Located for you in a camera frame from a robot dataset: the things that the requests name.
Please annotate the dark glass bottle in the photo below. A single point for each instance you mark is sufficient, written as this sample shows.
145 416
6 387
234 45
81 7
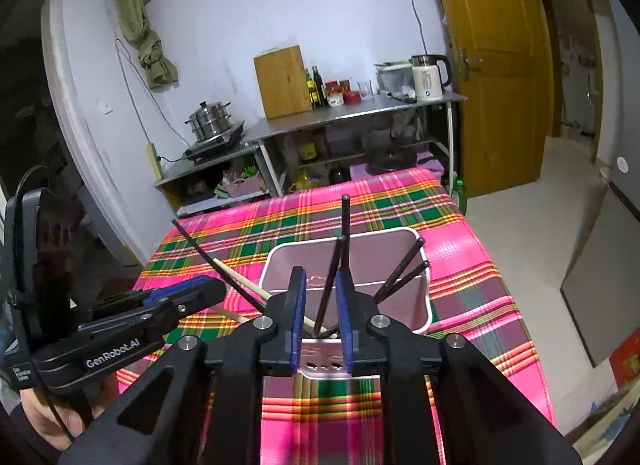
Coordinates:
340 175

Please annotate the black wok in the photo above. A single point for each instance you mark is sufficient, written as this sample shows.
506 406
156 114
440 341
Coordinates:
390 160

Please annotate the green plastic bottle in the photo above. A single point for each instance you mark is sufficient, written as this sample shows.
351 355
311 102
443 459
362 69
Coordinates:
460 195

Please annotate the pink plastic basket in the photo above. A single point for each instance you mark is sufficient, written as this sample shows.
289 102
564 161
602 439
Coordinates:
242 187

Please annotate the amber jar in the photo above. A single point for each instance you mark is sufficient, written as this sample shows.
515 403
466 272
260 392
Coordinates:
307 152

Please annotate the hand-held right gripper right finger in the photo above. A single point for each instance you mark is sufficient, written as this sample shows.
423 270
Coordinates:
345 320

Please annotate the dark oil bottle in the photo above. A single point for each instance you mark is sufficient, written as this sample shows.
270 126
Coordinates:
309 90
318 87

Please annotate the light wooden chopstick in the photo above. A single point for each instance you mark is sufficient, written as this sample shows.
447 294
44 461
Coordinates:
240 278
235 315

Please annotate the tall metal shelf table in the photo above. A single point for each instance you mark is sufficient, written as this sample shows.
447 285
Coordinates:
350 107

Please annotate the wooden door frame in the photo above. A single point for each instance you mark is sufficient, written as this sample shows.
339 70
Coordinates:
600 70

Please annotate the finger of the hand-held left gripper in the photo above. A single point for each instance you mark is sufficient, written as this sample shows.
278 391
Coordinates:
202 299
175 287

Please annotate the white wall socket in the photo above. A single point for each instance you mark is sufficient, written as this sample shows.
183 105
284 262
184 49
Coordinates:
106 107

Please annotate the silver refrigerator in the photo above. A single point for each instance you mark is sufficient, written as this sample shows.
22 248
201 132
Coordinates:
600 270

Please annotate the steel steamer pot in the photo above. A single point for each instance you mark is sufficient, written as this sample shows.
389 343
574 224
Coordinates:
210 120

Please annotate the black induction cooker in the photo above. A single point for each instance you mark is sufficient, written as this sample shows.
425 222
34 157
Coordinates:
220 142

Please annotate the low metal shelf table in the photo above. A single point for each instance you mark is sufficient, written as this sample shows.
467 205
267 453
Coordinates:
200 172

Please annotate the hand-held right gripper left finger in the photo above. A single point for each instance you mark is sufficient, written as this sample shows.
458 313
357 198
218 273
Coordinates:
298 315

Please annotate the small red container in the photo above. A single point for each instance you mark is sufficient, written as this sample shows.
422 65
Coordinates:
352 97

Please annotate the clear plastic divided organizer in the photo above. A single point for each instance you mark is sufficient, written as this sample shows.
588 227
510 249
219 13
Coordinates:
400 305

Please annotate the green curtain cloth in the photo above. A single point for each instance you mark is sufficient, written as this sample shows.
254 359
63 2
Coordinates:
150 55

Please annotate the black chopstick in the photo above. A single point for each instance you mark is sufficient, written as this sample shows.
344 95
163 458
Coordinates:
405 263
345 217
407 281
330 290
200 247

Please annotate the clear drinking glass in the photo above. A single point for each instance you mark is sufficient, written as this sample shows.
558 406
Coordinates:
365 90

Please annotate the white electric kettle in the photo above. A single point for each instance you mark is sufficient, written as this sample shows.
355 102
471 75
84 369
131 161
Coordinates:
427 80

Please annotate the wooden door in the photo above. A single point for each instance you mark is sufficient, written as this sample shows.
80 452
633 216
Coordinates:
495 95

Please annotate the person's left hand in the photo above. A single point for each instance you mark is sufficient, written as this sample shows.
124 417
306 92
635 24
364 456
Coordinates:
75 420

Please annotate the yellow oil bottle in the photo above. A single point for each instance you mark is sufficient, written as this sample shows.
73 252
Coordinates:
302 182

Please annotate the yellowish power strip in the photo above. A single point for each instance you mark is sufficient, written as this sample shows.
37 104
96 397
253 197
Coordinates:
154 160

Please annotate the pink plaid tablecloth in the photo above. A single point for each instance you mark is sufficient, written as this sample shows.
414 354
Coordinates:
475 295

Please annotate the wooden cutting board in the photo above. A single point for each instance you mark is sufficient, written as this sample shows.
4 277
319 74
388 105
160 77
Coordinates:
282 80

